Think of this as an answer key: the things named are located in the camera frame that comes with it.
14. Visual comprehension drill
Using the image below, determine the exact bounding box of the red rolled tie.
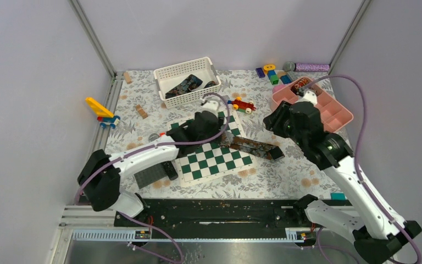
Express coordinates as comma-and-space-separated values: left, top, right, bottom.
291, 77, 311, 94

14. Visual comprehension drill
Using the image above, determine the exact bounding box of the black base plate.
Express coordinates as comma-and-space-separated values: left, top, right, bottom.
135, 199, 315, 240

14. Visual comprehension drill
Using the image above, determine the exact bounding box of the purple glitter microphone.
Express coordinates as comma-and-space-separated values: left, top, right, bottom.
282, 62, 330, 72

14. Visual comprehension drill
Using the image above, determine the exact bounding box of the purple block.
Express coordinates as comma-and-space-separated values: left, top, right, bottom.
256, 68, 266, 78

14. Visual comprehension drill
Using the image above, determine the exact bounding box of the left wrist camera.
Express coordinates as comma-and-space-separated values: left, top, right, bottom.
201, 100, 220, 115

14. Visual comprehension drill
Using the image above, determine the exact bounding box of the grey lego baseplate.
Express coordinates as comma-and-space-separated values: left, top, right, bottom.
134, 162, 167, 189

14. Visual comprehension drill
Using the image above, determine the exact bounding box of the pink cylinder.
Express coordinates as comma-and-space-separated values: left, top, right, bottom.
272, 84, 286, 93

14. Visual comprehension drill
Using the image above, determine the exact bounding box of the blue block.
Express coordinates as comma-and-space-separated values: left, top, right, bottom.
280, 75, 292, 84

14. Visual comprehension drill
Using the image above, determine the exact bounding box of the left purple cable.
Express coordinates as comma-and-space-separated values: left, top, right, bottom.
74, 92, 231, 264

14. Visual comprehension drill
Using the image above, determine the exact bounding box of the black microphone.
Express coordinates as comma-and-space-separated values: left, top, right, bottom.
148, 133, 179, 182

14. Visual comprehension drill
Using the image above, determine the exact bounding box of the dark blue patterned tie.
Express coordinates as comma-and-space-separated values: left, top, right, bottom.
159, 74, 218, 100

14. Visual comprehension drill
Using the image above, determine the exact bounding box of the green white chessboard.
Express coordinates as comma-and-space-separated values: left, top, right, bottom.
170, 108, 257, 188

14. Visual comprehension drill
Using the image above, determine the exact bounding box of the yellow ring block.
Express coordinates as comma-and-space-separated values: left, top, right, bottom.
263, 64, 276, 72

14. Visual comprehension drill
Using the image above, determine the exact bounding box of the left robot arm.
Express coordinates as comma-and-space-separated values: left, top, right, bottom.
77, 111, 229, 226

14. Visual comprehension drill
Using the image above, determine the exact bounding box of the green block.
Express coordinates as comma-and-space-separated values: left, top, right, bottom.
269, 75, 279, 85

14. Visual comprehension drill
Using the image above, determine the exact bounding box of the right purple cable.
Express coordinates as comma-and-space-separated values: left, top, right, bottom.
298, 74, 422, 264

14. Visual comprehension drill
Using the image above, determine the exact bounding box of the pink compartment tray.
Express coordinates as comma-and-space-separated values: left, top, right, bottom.
270, 76, 353, 133

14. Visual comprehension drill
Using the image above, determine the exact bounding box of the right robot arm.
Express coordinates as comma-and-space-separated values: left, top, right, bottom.
263, 101, 422, 263

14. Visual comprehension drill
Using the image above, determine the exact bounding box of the yellow blue toy crane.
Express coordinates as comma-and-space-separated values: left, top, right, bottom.
85, 97, 121, 129

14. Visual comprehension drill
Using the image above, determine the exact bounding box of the teal block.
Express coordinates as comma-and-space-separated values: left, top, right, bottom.
330, 192, 347, 201

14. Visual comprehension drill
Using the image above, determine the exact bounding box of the wooden block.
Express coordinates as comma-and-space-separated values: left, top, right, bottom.
123, 71, 132, 84
135, 104, 148, 119

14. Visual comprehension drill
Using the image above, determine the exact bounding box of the white plastic basket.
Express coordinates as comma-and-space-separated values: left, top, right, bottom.
153, 57, 221, 109

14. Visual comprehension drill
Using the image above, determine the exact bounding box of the red toy car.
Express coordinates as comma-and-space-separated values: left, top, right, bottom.
227, 97, 257, 114

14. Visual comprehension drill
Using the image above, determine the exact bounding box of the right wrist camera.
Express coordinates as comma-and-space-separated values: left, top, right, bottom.
296, 89, 318, 106

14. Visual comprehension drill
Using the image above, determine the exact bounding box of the floral table mat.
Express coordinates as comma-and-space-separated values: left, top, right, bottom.
105, 70, 340, 199

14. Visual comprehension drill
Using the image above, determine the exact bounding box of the purple cable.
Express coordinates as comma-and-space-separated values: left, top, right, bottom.
74, 92, 231, 264
298, 74, 422, 264

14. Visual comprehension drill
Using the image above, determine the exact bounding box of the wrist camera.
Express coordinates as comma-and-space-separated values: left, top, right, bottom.
201, 100, 220, 115
296, 89, 318, 106

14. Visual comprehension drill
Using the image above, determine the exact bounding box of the brown floral tie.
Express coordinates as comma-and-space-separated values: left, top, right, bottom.
219, 131, 285, 161

